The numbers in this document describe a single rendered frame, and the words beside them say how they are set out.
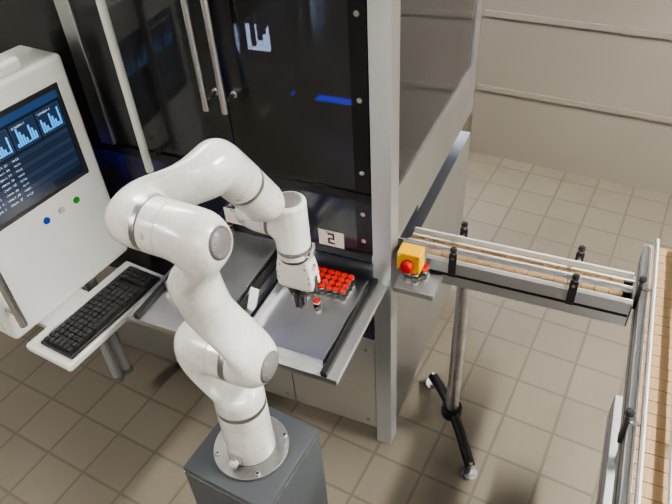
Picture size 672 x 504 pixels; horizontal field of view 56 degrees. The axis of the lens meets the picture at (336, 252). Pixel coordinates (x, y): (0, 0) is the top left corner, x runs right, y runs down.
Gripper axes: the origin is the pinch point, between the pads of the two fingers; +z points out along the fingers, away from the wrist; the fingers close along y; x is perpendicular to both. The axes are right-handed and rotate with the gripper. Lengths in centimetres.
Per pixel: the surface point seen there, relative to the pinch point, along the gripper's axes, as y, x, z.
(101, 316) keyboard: 71, 5, 28
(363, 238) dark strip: -3.7, -34.7, 5.6
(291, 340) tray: 6.8, -3.3, 22.3
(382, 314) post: -9, -35, 36
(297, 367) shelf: 1.0, 4.8, 22.5
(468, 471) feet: -44, -32, 107
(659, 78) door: -86, -253, 43
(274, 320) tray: 15.2, -8.7, 22.3
